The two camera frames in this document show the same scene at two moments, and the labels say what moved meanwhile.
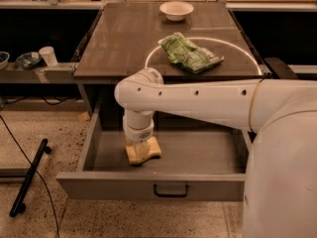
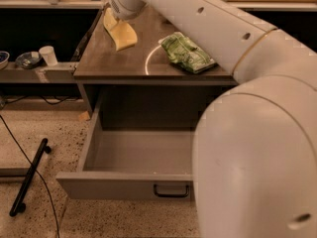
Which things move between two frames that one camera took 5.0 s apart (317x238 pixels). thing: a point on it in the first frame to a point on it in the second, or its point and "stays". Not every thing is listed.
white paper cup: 48,53 stays
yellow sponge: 142,151 to 122,33
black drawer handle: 155,187 stays
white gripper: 140,134 to 121,6
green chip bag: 183,53 stays
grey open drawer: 193,166 stays
